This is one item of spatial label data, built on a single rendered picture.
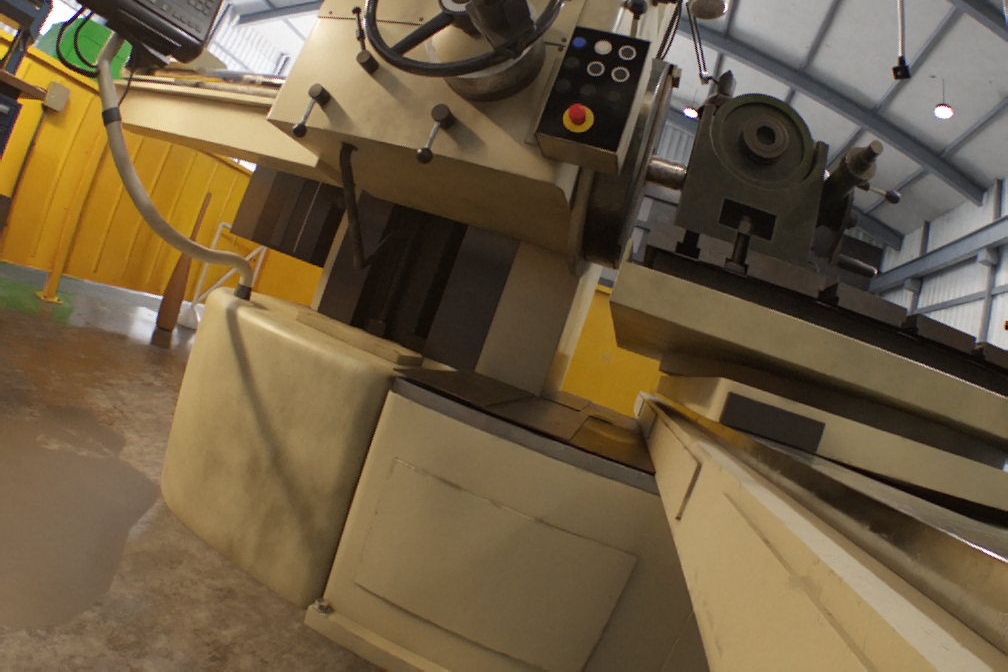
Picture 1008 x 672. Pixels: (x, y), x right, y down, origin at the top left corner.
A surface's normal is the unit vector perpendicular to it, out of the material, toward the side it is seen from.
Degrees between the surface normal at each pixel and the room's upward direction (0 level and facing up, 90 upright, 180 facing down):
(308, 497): 90
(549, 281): 90
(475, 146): 90
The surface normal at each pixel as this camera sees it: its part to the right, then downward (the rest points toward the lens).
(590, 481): -0.22, -0.15
